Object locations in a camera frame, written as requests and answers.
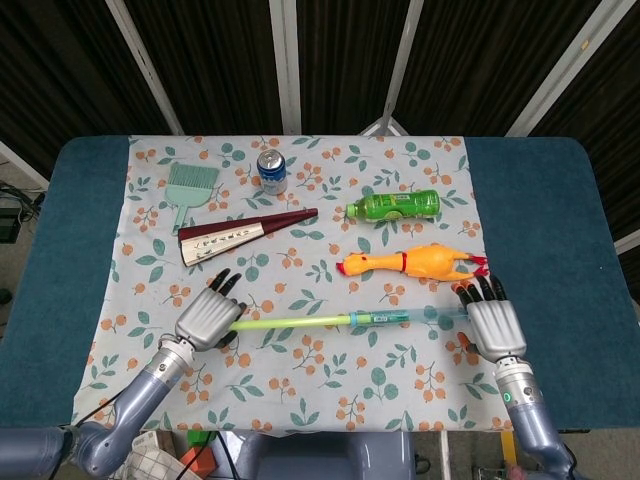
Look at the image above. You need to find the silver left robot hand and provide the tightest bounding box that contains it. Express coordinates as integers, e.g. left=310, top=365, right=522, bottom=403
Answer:
left=174, top=268, right=249, bottom=351

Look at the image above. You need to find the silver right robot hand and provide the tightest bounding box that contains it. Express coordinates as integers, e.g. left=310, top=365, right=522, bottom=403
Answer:
left=452, top=273, right=529, bottom=360

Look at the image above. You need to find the water squirter tube toy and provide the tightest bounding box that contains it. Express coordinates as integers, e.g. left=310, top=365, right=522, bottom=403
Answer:
left=227, top=305, right=475, bottom=334

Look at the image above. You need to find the mint green hand brush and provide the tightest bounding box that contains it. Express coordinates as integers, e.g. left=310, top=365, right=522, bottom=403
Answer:
left=165, top=163, right=220, bottom=236

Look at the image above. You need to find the dark red folding fan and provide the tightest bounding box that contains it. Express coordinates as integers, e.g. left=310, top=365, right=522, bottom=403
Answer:
left=178, top=208, right=320, bottom=268

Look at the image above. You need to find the yellow rubber chicken toy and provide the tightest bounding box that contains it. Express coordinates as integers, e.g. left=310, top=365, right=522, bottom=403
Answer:
left=335, top=244, right=489, bottom=281

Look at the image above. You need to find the floral fruit print tablecloth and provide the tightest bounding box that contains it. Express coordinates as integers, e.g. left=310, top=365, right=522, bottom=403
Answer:
left=69, top=134, right=516, bottom=434

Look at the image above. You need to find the orange block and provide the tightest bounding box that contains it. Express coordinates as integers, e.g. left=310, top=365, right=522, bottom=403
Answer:
left=180, top=447, right=217, bottom=476

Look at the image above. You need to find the checked fabric bag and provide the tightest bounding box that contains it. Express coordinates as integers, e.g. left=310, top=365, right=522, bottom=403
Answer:
left=122, top=433, right=201, bottom=480

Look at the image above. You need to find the green plastic drink bottle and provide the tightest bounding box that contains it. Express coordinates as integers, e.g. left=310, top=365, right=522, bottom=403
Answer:
left=345, top=189, right=442, bottom=224

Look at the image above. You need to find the blue and white drink can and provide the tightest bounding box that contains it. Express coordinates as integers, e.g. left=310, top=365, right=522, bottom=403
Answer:
left=256, top=148, right=289, bottom=196

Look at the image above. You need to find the blue-grey robot torso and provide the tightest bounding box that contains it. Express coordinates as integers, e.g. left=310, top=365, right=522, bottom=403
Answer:
left=214, top=430, right=416, bottom=480

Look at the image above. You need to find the black power box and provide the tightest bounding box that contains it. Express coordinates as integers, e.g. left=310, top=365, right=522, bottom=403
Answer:
left=0, top=207, right=22, bottom=244

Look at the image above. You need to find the dark brown curtain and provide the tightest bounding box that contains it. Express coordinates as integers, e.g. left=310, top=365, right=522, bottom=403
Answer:
left=0, top=0, right=640, bottom=241

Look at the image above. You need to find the white frame post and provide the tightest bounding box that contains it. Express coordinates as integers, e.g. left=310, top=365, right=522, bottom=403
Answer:
left=104, top=0, right=185, bottom=136
left=359, top=0, right=426, bottom=137
left=268, top=0, right=304, bottom=135
left=504, top=0, right=627, bottom=137

